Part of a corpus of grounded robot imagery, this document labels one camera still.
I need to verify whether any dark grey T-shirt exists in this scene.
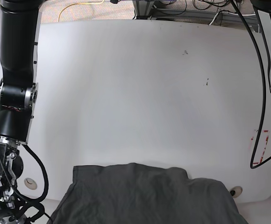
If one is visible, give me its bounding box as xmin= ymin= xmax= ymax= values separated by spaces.
xmin=50 ymin=163 xmax=246 ymax=224

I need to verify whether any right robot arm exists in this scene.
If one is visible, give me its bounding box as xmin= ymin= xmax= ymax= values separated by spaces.
xmin=0 ymin=0 xmax=49 ymax=224

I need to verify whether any left table grommet hole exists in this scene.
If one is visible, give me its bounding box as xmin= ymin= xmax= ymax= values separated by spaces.
xmin=24 ymin=178 xmax=37 ymax=190

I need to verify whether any table grommet hole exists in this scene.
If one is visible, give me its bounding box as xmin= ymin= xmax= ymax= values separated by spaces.
xmin=229 ymin=186 xmax=242 ymax=198
xmin=24 ymin=178 xmax=37 ymax=190

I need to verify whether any right table grommet hole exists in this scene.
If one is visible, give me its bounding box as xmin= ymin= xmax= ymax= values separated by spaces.
xmin=229 ymin=186 xmax=242 ymax=198

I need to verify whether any red tape rectangle marking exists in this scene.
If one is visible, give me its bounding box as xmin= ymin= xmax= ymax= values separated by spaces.
xmin=249 ymin=130 xmax=270 ymax=166

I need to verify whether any aluminium frame base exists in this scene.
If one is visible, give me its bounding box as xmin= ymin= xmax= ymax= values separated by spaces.
xmin=132 ymin=0 xmax=260 ymax=26

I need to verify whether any yellow cable on floor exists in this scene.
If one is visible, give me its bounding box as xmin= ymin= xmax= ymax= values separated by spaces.
xmin=57 ymin=0 xmax=105 ymax=23

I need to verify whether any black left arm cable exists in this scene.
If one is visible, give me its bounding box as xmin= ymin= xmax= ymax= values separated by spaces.
xmin=228 ymin=0 xmax=271 ymax=169

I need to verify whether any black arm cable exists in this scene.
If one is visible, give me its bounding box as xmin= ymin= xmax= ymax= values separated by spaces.
xmin=228 ymin=0 xmax=271 ymax=169
xmin=9 ymin=144 xmax=54 ymax=224

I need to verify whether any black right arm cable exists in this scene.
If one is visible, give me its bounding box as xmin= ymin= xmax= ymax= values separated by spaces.
xmin=9 ymin=144 xmax=54 ymax=224

